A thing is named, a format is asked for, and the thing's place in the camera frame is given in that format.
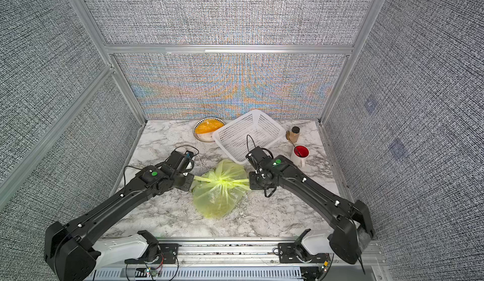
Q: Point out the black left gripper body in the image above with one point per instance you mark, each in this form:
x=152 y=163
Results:
x=184 y=182

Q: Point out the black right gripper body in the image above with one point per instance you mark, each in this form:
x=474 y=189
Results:
x=256 y=181

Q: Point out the yellow-green avocado plastic bag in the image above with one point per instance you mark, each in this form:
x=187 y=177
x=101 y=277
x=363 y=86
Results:
x=217 y=192

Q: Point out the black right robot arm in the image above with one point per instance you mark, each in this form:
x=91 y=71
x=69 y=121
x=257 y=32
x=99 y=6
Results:
x=351 y=221

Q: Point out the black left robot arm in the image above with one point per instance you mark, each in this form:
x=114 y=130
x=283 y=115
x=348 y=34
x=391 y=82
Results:
x=69 y=248

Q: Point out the white mug red inside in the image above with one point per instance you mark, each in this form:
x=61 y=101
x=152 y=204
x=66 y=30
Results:
x=300 y=161

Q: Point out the white perforated plastic basket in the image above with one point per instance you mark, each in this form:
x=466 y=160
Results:
x=255 y=126

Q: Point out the iridescent metal spoon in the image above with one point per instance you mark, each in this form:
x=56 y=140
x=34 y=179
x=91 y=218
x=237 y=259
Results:
x=293 y=137

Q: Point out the spice jar black lid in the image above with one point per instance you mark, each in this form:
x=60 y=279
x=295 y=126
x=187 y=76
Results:
x=294 y=130

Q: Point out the bowl with orange food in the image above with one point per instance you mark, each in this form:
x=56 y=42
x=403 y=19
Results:
x=205 y=128

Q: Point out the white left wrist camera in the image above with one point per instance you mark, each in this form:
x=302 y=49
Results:
x=187 y=163

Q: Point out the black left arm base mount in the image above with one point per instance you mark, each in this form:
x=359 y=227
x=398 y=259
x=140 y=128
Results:
x=154 y=252

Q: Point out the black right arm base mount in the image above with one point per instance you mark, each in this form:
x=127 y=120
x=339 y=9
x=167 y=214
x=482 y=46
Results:
x=295 y=252

